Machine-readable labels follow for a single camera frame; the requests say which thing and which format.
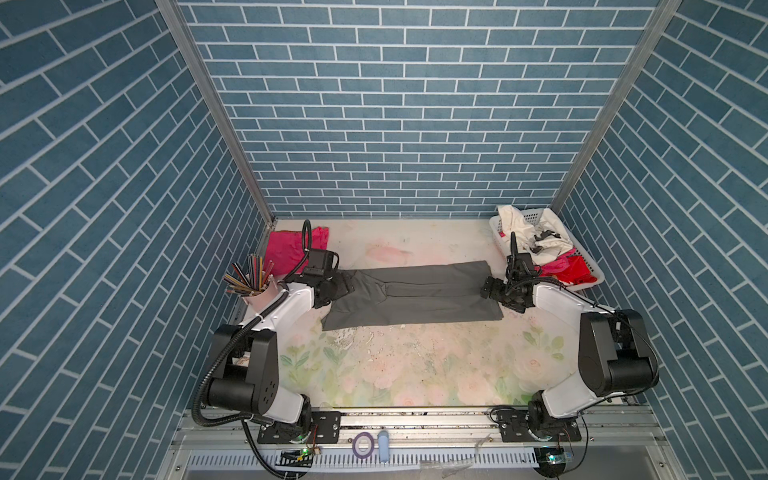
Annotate white plastic laundry basket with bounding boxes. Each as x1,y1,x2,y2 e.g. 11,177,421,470
489,208,605,291

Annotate grey t shirt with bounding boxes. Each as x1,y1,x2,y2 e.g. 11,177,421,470
322,261,503,331

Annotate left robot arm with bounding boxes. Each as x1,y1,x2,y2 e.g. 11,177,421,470
191,248,351,437

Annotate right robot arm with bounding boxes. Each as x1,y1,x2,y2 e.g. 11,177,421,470
481,253,659,437

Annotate magenta garment in basket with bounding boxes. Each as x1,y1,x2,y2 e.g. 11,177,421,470
540,249,575,275

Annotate folded magenta t shirt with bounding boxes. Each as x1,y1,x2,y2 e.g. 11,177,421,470
265,227,329,277

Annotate white t shirt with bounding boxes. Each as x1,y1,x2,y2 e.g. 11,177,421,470
491,205,575,266

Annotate red t shirt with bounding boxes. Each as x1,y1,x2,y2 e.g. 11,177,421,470
554,255,597,285

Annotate pink pencil cup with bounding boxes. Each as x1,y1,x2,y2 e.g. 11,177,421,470
242,280,283,313

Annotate coloured pencils bundle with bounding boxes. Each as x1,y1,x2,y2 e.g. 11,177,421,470
223,254,274,297

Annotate purple tape roll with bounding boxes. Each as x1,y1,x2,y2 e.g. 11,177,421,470
352,432,375,460

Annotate light blue small cylinder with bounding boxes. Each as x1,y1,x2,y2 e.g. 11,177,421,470
377,430,391,464

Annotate left circuit board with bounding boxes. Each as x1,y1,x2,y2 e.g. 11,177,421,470
276,447,314,469

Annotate left black corrugated cable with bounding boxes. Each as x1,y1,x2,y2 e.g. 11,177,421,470
190,219,314,480

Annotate right black cable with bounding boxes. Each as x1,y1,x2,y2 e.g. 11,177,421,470
508,231,643,361

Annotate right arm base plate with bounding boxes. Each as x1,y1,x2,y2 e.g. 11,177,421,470
487,406,582,443

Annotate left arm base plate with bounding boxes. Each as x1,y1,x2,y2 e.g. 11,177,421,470
257,409,342,445

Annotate aluminium front rail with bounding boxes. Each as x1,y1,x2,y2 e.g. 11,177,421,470
158,404,684,479

